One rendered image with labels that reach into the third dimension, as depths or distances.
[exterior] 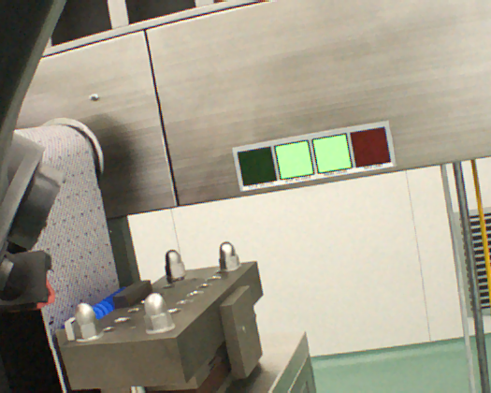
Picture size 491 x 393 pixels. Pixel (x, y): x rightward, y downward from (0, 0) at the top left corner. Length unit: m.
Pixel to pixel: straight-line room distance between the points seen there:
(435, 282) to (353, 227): 0.48
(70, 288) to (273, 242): 2.63
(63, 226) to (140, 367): 0.26
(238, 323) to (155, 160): 0.34
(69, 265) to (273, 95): 0.41
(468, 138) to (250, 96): 0.34
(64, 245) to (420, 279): 2.69
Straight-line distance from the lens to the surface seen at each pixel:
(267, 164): 1.16
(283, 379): 1.07
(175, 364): 0.87
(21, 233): 0.41
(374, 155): 1.13
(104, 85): 1.25
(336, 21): 1.14
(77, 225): 1.08
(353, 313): 3.64
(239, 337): 1.02
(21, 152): 0.39
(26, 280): 0.90
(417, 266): 3.56
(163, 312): 0.89
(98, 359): 0.91
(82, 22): 1.36
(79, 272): 1.07
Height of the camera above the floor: 1.25
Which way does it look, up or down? 6 degrees down
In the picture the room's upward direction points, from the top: 11 degrees counter-clockwise
